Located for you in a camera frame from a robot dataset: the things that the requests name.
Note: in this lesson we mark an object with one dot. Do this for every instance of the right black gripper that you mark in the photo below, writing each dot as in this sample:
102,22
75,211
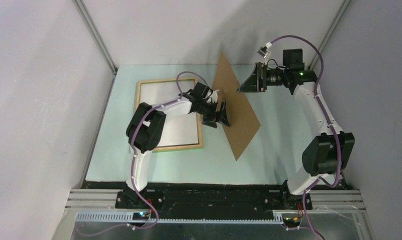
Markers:
256,82

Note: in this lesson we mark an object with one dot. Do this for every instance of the seaside landscape photo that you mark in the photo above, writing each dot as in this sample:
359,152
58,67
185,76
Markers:
178,129

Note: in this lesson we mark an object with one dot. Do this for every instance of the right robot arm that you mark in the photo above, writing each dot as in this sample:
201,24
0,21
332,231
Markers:
330,148

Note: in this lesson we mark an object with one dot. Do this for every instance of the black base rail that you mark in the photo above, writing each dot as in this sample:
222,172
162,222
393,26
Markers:
217,202

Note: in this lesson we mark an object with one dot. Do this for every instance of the brown backing board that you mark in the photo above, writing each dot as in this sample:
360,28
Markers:
244,123

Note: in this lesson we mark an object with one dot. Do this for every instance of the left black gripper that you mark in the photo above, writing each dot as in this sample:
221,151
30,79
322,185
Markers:
210,120

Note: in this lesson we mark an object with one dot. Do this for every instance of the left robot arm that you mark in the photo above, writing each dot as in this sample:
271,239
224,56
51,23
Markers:
146,127

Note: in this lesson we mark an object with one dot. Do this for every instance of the wooden picture frame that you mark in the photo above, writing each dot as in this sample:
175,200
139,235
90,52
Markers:
168,147

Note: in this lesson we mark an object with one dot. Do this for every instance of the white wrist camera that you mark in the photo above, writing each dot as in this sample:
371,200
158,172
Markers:
264,51
213,98

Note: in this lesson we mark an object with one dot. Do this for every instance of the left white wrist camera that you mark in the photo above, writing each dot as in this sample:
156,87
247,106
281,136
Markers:
213,98

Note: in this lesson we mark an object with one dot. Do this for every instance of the aluminium frame rails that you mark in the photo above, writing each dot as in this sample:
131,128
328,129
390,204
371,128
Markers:
90,214

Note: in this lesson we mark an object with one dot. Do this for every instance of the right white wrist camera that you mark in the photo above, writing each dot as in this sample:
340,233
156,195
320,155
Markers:
264,51

